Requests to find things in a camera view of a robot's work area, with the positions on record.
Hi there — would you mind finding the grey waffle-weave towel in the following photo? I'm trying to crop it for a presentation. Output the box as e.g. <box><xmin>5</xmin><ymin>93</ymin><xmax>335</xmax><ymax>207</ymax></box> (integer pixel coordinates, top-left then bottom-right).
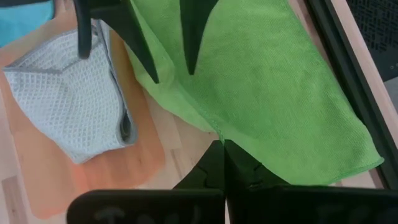
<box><xmin>2</xmin><ymin>20</ymin><xmax>138</xmax><ymax>165</ymax></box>

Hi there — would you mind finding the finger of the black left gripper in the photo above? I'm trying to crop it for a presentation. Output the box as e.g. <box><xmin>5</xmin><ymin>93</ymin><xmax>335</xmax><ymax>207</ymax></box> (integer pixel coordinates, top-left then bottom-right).
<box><xmin>179</xmin><ymin>0</ymin><xmax>218</xmax><ymax>75</ymax></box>
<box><xmin>90</xmin><ymin>0</ymin><xmax>160</xmax><ymax>84</ymax></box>

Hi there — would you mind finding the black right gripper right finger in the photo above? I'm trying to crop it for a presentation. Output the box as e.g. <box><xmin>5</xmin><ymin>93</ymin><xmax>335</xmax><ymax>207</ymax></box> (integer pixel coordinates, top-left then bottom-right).
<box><xmin>224</xmin><ymin>139</ymin><xmax>398</xmax><ymax>224</ymax></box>

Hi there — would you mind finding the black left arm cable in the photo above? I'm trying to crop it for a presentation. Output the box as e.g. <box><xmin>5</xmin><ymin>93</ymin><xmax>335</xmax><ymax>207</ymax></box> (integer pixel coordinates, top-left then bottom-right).
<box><xmin>73</xmin><ymin>0</ymin><xmax>93</xmax><ymax>60</ymax></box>

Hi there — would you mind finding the orange translucent plastic basket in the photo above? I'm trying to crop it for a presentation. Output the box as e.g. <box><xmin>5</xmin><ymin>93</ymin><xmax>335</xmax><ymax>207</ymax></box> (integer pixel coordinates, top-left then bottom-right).
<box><xmin>0</xmin><ymin>29</ymin><xmax>165</xmax><ymax>220</ymax></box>

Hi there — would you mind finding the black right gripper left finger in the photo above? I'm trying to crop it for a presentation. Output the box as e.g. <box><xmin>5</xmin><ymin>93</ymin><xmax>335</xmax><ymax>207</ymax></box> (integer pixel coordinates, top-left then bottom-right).
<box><xmin>67</xmin><ymin>140</ymin><xmax>225</xmax><ymax>224</ymax></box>

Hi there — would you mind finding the green microfiber towel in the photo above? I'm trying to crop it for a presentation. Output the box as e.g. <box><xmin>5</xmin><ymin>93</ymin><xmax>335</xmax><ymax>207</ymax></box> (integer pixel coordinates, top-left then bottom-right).
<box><xmin>126</xmin><ymin>0</ymin><xmax>385</xmax><ymax>187</ymax></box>

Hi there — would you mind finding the teal microfiber towel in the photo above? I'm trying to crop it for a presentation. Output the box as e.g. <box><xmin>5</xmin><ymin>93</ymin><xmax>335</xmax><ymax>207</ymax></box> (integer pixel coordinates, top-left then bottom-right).
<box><xmin>0</xmin><ymin>0</ymin><xmax>55</xmax><ymax>47</ymax></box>

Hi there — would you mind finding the black keyboard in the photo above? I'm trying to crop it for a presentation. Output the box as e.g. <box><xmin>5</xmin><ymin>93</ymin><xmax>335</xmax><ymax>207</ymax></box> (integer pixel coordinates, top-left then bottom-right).
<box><xmin>346</xmin><ymin>0</ymin><xmax>398</xmax><ymax>82</ymax></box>

